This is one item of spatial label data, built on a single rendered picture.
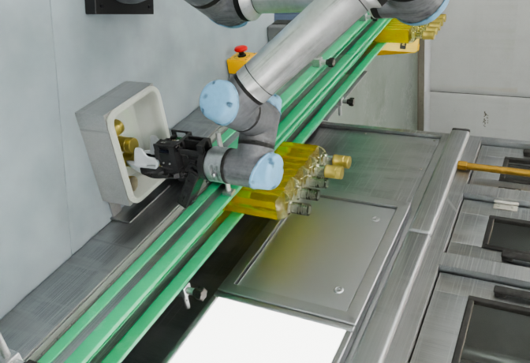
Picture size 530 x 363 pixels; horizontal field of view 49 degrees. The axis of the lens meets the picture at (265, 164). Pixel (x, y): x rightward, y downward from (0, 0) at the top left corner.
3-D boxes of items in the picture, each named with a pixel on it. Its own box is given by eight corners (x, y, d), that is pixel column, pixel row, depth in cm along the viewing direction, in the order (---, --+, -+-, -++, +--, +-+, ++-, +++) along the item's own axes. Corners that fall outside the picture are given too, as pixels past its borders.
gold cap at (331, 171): (328, 175, 153) (344, 177, 151) (323, 179, 150) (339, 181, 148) (329, 162, 152) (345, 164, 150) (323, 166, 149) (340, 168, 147)
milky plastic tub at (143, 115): (103, 202, 129) (134, 208, 126) (75, 112, 118) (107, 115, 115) (149, 164, 143) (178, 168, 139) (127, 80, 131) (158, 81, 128)
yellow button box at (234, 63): (228, 81, 172) (250, 83, 169) (224, 58, 169) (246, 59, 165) (239, 72, 178) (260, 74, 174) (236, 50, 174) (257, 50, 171)
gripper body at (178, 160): (169, 128, 126) (216, 133, 121) (177, 162, 131) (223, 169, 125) (149, 144, 121) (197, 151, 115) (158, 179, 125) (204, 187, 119)
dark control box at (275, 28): (268, 50, 193) (291, 50, 189) (265, 27, 189) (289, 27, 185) (278, 42, 199) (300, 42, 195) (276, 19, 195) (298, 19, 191)
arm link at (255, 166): (289, 153, 118) (281, 194, 117) (242, 147, 123) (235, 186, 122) (273, 146, 111) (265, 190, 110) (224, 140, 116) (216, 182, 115)
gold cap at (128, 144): (111, 140, 127) (127, 141, 125) (121, 132, 130) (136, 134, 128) (115, 154, 129) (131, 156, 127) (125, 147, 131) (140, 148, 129)
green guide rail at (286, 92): (204, 154, 140) (233, 157, 137) (204, 150, 140) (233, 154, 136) (396, -25, 272) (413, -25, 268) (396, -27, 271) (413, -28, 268)
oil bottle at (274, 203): (211, 209, 148) (287, 222, 138) (208, 190, 145) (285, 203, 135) (222, 197, 152) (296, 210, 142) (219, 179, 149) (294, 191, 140)
